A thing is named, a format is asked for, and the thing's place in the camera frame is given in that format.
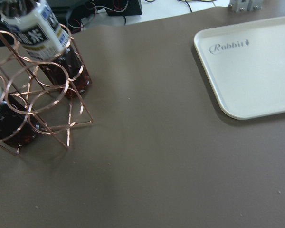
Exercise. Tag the cream rabbit tray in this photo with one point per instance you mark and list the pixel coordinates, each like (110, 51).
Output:
(245, 65)

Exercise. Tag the tea bottle front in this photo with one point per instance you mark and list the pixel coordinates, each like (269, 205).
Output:
(12, 125)

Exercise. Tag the tea bottle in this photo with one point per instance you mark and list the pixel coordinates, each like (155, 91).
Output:
(37, 29)
(12, 125)

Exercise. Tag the tea bottle right rear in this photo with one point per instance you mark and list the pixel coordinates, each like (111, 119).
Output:
(37, 29)

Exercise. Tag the copper wire bottle rack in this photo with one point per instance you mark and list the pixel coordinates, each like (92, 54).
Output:
(27, 90)

